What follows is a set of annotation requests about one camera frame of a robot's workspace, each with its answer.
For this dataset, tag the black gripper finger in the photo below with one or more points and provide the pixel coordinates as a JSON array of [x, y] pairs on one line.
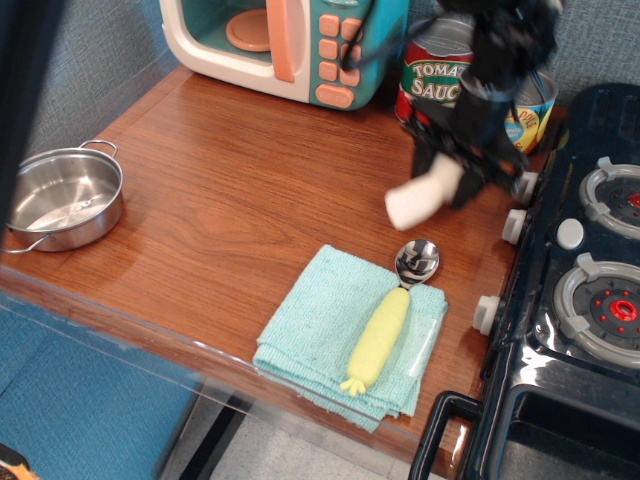
[[425, 155], [473, 180]]

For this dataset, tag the light blue folded cloth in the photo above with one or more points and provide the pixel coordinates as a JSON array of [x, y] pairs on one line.
[[308, 341]]

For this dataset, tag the spoon with yellow handle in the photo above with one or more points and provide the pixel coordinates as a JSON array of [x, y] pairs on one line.
[[415, 263]]

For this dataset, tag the white plush mushroom toy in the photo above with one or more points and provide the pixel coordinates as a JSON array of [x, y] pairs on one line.
[[420, 198]]

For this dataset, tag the teal toy microwave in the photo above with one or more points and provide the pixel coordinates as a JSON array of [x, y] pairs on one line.
[[333, 54]]

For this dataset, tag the orange plush toy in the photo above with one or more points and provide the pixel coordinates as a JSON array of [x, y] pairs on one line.
[[16, 472]]

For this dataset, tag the tomato sauce can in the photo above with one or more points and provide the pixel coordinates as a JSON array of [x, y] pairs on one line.
[[436, 54]]

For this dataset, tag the stainless steel pot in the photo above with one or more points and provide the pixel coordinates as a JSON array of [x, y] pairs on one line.
[[66, 198]]

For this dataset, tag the black toy stove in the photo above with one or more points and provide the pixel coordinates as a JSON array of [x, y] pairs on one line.
[[560, 396]]

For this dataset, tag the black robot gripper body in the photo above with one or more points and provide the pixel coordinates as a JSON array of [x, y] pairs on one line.
[[511, 40]]

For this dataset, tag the pineapple slices can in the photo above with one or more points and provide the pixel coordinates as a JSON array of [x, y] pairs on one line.
[[533, 109]]

